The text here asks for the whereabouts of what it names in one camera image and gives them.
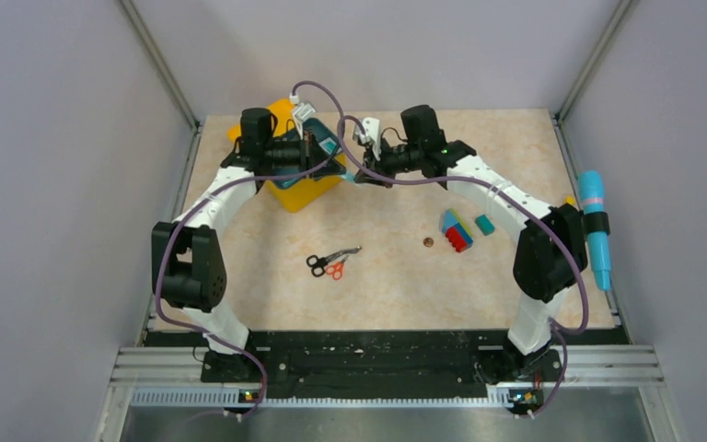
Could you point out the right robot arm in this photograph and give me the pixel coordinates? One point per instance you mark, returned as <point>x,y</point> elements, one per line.
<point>550,248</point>

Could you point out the blue cylinder tool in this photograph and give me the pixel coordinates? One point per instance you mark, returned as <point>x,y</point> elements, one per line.
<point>596,226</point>

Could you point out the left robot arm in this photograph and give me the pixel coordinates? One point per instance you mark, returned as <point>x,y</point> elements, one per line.
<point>188,269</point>

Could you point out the teal divided plastic tray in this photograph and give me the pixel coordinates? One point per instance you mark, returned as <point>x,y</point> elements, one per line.
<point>271,153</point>

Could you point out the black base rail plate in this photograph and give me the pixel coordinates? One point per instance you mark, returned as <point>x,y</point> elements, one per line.
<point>387,365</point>

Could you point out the black handled scissors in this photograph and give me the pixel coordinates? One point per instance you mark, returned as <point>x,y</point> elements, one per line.
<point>317,264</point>

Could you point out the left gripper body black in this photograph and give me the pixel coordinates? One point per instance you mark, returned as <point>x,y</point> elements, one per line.
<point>289,153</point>

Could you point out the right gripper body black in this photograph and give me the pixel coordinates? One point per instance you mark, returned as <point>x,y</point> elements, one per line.
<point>395,159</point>

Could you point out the orange handled small scissors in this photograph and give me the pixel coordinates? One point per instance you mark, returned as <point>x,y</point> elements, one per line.
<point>335,269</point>

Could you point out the toy brick block assembly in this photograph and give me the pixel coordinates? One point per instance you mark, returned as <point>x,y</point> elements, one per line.
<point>455,231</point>

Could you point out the gauze packet teal white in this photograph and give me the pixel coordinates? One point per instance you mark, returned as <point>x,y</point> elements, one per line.
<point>328,145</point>

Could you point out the small teal block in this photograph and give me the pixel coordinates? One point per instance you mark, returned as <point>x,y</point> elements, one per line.
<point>484,225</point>

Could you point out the yellow medicine box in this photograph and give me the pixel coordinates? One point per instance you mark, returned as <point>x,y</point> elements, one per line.
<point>296,194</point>

